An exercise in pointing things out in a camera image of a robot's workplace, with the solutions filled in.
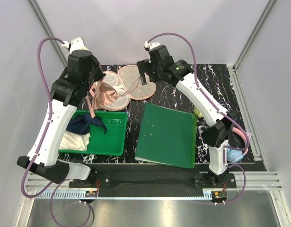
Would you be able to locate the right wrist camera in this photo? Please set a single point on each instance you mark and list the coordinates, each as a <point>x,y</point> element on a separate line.
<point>157,52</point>

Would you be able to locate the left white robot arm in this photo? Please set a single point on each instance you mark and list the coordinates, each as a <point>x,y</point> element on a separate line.
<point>65,96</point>

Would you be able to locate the green ring binder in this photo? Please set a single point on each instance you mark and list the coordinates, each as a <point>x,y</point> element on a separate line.
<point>167,137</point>

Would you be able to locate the white cloth garment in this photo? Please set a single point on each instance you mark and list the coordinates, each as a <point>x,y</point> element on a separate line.
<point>72,141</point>

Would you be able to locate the blue pink cat headphones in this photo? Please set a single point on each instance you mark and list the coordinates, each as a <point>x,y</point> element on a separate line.
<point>233,155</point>

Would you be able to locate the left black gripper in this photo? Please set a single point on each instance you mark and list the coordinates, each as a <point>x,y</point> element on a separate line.
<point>100,74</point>

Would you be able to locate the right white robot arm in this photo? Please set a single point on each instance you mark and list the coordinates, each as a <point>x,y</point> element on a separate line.
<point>181,75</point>

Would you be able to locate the yellow paper cup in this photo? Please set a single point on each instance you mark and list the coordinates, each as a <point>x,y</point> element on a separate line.
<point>197,112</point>

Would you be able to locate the pink mesh laundry bag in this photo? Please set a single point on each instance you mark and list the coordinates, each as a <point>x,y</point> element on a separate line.
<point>126,76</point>

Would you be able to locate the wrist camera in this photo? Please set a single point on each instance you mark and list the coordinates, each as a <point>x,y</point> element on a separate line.
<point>157,52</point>
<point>75,44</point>

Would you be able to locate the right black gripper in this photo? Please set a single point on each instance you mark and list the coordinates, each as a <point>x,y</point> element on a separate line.
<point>145,65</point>

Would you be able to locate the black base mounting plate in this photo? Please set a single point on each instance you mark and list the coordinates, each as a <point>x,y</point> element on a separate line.
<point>190,179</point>

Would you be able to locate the green plastic bin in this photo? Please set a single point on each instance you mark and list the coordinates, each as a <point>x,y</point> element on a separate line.
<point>109,144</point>

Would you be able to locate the navy blue garment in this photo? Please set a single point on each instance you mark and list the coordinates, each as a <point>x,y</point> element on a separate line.
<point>81,123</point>

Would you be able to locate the pink satin bra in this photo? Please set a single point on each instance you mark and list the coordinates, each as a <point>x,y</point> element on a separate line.
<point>102,94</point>

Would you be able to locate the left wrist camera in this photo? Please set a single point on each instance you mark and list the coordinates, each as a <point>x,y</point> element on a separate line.
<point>75,44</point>

